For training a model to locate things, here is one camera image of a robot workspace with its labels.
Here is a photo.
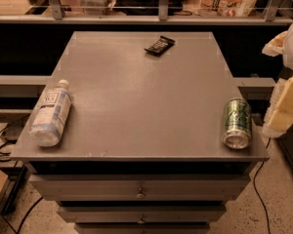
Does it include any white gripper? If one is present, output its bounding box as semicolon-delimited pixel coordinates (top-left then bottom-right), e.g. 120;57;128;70
262;31;293;138

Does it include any green soda can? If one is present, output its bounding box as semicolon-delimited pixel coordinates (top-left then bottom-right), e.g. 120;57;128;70
222;97;252;149

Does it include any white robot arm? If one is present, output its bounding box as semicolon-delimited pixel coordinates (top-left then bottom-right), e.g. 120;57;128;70
262;22;293;138

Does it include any blue label plastic bottle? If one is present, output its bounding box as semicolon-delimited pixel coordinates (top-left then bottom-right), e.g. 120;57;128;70
29;80;71;147

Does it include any black snack bar wrapper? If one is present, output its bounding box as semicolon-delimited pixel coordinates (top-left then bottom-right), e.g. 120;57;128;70
145;36;175;57

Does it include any top drawer knob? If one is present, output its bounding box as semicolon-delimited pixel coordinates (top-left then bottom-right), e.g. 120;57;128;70
136;187;146;199

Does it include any drawer knob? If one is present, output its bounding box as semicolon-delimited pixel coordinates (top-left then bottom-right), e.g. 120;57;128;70
136;187;146;199
137;214;146;224

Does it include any black bag background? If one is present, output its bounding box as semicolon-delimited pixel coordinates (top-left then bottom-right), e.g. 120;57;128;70
113;0;186;16

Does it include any metal railing shelf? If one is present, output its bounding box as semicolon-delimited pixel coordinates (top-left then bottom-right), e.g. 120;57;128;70
0;0;293;25

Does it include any black cable right floor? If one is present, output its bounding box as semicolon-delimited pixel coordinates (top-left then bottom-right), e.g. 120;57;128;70
252;136;272;234

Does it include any black cables left floor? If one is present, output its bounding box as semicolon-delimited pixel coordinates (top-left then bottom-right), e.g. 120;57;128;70
0;114;44;234

